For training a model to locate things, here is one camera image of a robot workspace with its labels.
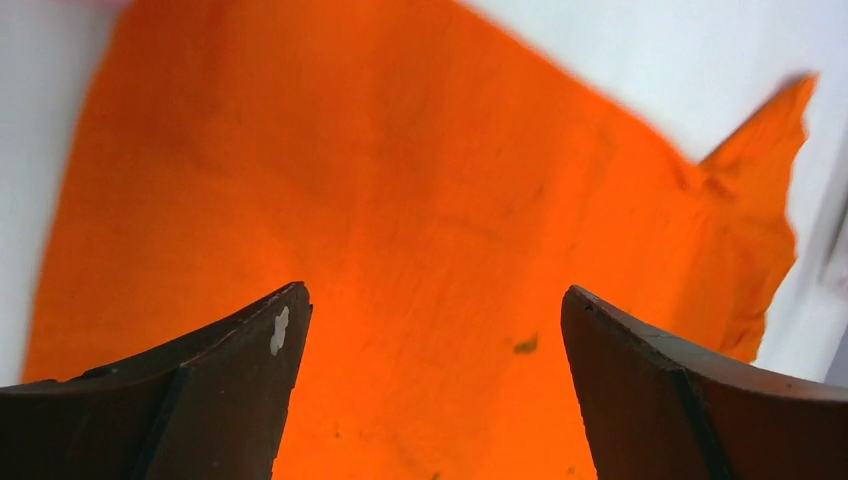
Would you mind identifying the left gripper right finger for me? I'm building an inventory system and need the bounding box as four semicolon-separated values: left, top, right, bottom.
561;286;847;480

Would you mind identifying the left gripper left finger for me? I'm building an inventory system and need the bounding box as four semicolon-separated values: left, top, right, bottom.
1;282;313;479

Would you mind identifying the orange t shirt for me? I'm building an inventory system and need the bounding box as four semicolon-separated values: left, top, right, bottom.
24;1;817;479

